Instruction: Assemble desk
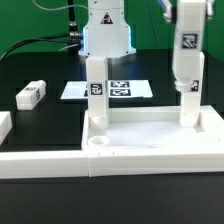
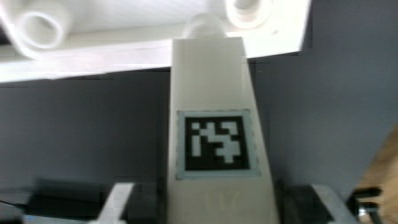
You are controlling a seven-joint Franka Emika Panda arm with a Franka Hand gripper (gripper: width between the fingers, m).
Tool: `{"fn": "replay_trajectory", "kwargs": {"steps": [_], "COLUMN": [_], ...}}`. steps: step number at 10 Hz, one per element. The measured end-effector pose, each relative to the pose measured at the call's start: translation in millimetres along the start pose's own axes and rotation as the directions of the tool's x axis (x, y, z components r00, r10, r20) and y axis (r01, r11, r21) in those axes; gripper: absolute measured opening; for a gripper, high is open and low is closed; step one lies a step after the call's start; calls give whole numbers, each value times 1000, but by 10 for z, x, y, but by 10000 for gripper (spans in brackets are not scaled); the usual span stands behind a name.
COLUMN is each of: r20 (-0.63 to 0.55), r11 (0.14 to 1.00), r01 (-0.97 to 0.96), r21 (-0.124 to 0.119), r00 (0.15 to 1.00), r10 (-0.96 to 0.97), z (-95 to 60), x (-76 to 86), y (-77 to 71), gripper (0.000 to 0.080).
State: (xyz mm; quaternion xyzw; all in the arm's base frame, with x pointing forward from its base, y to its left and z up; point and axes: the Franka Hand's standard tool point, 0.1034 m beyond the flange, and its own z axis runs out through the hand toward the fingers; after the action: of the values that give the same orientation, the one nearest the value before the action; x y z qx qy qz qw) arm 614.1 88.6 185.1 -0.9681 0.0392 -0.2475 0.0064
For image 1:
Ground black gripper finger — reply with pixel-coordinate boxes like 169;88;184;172
157;0;176;24
205;0;215;20

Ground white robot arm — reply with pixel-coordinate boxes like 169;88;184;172
79;0;215;67

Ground fiducial marker sheet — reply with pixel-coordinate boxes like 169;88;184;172
61;80;153;100

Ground white L-shaped guide fence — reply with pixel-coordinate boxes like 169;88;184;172
0;143;224;179

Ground white block at left edge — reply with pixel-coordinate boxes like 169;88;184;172
0;111;12;145

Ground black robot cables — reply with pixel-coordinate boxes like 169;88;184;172
0;0;84;62

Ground grey thin cable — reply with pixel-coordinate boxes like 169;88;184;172
31;0;90;12

